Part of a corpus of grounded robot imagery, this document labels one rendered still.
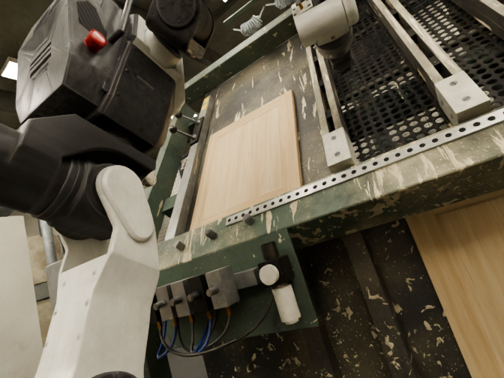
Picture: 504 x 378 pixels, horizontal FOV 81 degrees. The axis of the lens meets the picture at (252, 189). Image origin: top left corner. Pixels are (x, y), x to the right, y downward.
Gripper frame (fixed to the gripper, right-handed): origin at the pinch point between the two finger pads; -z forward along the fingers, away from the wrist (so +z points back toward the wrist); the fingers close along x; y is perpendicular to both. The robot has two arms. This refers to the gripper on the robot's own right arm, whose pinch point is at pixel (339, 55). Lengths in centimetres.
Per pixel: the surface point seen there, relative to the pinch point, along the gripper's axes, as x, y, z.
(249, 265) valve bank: -46, 40, 18
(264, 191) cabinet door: -28.1, 34.7, 2.5
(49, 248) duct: 28, 557, -249
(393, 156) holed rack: -31.8, -2.1, 14.7
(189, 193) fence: -17, 70, -10
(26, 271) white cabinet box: -8, 404, -123
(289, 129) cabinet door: -10.4, 23.4, -13.4
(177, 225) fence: -28, 71, 3
